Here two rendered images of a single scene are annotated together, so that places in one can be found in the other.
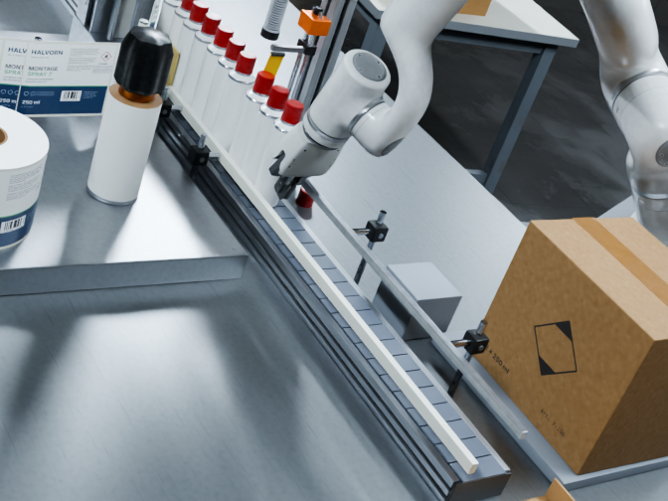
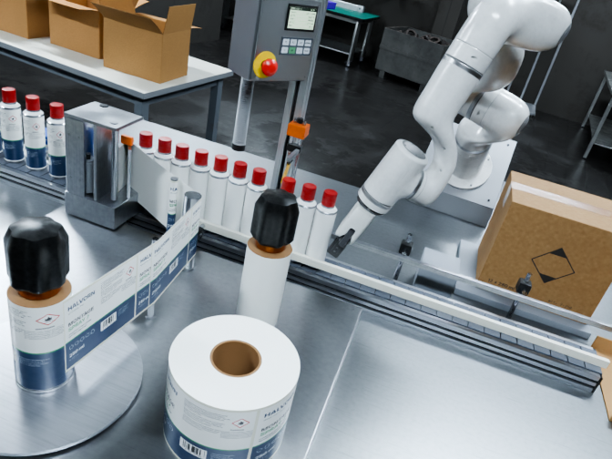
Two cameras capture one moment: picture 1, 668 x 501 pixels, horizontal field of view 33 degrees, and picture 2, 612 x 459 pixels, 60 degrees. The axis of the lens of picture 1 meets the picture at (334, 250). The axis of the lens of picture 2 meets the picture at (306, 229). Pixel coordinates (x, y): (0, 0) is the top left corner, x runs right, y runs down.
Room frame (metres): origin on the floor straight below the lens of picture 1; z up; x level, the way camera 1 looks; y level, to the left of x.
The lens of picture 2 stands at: (0.94, 0.87, 1.61)
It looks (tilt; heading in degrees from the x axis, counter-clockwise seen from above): 29 degrees down; 323
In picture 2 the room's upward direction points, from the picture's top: 13 degrees clockwise
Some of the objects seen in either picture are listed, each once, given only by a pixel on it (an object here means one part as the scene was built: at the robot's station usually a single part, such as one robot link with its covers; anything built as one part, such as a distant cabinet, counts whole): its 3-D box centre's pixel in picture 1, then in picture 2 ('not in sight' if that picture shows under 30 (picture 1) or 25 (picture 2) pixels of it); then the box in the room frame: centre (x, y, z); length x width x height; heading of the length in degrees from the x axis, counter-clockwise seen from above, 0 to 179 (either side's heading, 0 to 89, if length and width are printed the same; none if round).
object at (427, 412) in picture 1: (293, 245); (377, 284); (1.67, 0.07, 0.90); 1.07 x 0.01 x 0.02; 42
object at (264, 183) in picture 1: (278, 153); (321, 229); (1.82, 0.15, 0.98); 0.05 x 0.05 x 0.20
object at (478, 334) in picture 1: (455, 364); (517, 304); (1.49, -0.24, 0.91); 0.07 x 0.03 x 0.17; 132
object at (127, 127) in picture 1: (130, 115); (267, 261); (1.67, 0.39, 1.03); 0.09 x 0.09 x 0.30
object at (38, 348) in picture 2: not in sight; (41, 305); (1.65, 0.80, 1.04); 0.09 x 0.09 x 0.29
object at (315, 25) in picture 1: (278, 87); (284, 183); (1.95, 0.20, 1.04); 0.10 x 0.04 x 0.33; 132
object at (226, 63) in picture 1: (224, 89); (235, 199); (2.00, 0.31, 0.98); 0.05 x 0.05 x 0.20
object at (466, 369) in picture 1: (337, 220); (387, 253); (1.72, 0.01, 0.95); 1.07 x 0.01 x 0.01; 42
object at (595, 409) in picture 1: (605, 339); (546, 244); (1.61, -0.46, 0.99); 0.30 x 0.24 x 0.27; 41
